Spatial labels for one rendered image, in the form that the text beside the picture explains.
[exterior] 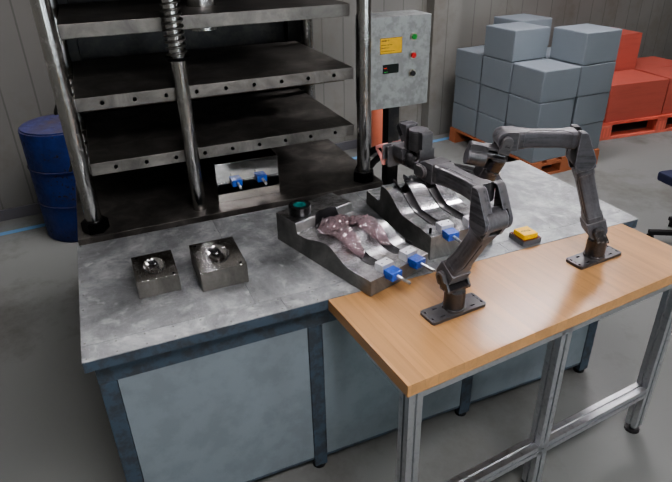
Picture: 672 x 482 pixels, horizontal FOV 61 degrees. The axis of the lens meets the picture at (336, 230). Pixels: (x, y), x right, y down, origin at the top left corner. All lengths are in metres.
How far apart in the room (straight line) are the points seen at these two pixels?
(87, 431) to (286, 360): 1.07
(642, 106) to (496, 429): 4.22
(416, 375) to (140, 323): 0.81
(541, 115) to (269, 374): 3.32
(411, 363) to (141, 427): 0.88
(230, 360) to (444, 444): 1.00
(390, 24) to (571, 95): 2.48
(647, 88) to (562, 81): 1.53
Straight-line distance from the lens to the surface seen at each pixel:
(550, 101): 4.71
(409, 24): 2.67
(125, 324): 1.80
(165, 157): 2.38
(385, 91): 2.67
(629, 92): 5.99
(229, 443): 2.09
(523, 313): 1.78
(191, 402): 1.92
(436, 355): 1.58
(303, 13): 2.42
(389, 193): 2.15
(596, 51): 4.91
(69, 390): 2.92
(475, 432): 2.50
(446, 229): 1.96
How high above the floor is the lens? 1.81
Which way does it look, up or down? 28 degrees down
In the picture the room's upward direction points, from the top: 1 degrees counter-clockwise
